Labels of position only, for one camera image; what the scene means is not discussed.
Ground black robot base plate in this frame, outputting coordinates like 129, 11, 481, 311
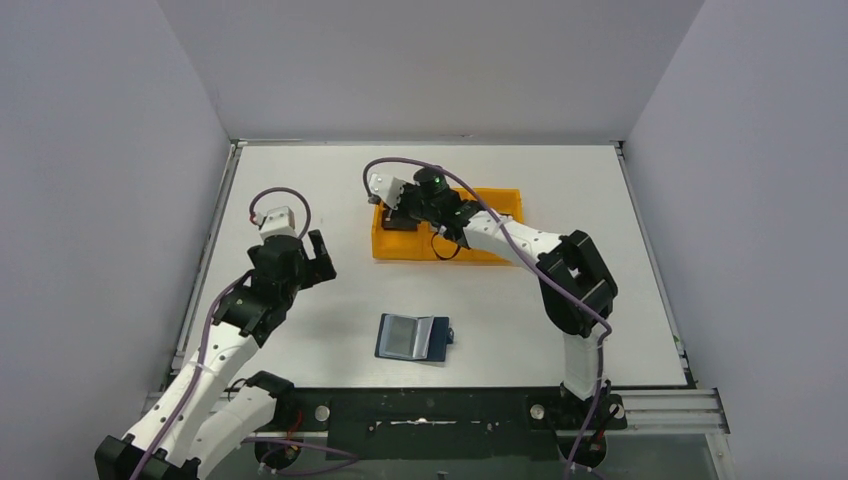
259, 386, 628, 467

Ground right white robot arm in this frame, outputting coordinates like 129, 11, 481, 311
362, 163, 619, 428

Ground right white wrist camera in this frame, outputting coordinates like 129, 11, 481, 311
366, 173, 407, 205

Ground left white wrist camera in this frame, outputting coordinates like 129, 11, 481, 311
259, 206, 297, 241

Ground orange three-compartment tray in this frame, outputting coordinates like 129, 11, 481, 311
371, 188, 523, 265

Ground black cards stack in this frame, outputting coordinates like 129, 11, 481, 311
380, 210, 419, 232

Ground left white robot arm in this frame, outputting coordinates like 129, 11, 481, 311
94, 230, 337, 479

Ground blue card holder wallet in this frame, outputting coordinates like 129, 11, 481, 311
374, 313, 455, 363

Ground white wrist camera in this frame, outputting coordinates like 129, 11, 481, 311
366, 173, 407, 205
259, 206, 297, 241

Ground aluminium frame rail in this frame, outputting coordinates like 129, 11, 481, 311
142, 389, 730, 439

